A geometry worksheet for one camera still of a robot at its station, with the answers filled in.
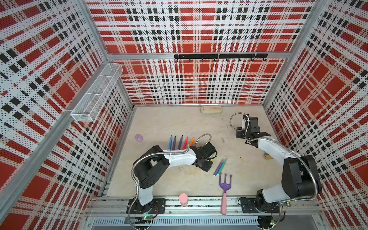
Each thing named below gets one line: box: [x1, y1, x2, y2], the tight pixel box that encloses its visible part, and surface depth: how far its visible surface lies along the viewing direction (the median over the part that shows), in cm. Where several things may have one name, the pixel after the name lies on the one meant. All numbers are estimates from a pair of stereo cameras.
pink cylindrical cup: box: [179, 192, 189, 207], surface depth 70 cm
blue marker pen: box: [168, 134, 173, 151], surface depth 100 cm
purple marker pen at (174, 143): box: [172, 136, 177, 151], surface depth 101 cm
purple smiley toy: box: [135, 134, 144, 142], surface depth 101 cm
